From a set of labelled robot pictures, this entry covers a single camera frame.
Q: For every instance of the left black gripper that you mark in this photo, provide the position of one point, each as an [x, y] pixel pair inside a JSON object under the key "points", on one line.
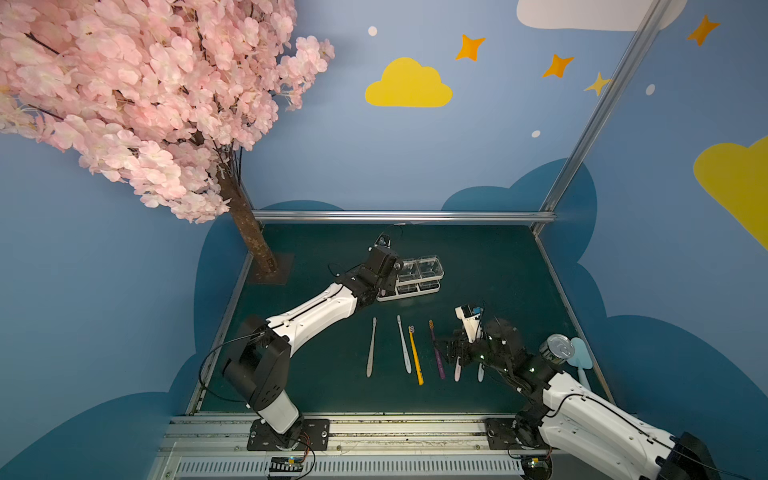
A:
{"points": [[390, 261]]}

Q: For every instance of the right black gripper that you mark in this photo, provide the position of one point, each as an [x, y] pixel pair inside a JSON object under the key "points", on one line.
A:
{"points": [[463, 350]]}

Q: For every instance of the grey white toothbrush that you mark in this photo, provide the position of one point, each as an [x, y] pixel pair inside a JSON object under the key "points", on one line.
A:
{"points": [[371, 351]]}

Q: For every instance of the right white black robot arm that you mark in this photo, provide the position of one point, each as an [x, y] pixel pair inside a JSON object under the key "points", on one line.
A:
{"points": [[563, 414]]}

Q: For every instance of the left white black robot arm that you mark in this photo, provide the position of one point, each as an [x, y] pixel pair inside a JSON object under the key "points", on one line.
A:
{"points": [[257, 363]]}

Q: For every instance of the white toothbrush holder rack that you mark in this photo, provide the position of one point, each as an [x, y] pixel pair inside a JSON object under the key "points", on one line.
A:
{"points": [[417, 277]]}

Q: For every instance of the yellow toothbrush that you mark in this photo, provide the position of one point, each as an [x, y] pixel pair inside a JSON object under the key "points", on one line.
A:
{"points": [[416, 359]]}

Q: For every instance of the purple toothbrush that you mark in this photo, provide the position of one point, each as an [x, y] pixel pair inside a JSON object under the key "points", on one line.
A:
{"points": [[437, 353]]}

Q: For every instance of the small metal can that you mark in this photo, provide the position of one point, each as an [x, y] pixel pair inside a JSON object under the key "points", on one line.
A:
{"points": [[557, 349]]}

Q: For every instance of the light blue brush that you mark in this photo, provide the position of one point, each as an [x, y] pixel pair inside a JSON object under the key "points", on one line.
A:
{"points": [[581, 361]]}

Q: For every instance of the right green circuit board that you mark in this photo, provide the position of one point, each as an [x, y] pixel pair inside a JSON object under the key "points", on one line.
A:
{"points": [[536, 468]]}

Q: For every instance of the green circuit board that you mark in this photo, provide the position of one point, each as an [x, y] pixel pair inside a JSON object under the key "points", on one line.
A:
{"points": [[536, 468], [285, 467]]}

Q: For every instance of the left green circuit board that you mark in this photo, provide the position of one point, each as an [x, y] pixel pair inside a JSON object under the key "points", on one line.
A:
{"points": [[285, 467]]}

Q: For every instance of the pink cherry blossom tree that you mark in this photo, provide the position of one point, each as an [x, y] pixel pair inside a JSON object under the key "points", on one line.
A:
{"points": [[165, 96]]}

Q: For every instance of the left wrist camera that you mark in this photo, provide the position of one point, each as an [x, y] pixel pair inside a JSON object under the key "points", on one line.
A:
{"points": [[383, 241]]}

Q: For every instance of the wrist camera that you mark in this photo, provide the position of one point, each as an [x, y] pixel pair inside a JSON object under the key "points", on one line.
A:
{"points": [[383, 241], [470, 316]]}

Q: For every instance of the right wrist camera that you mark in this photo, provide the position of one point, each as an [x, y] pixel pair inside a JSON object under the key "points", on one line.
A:
{"points": [[470, 316]]}

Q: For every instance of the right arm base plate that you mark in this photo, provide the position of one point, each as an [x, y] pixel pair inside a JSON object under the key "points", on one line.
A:
{"points": [[511, 434]]}

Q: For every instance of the tree base plate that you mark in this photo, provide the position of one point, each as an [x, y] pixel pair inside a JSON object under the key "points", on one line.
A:
{"points": [[284, 263]]}

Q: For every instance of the aluminium frame back bar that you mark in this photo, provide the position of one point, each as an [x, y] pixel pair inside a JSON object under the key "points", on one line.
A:
{"points": [[404, 217]]}

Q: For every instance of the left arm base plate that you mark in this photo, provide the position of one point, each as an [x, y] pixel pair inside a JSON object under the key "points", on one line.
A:
{"points": [[304, 432]]}

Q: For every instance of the aluminium frame upright post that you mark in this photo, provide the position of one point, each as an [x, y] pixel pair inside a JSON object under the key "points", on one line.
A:
{"points": [[640, 44]]}

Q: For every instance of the aluminium rail front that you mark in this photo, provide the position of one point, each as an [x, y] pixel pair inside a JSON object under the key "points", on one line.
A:
{"points": [[358, 446]]}

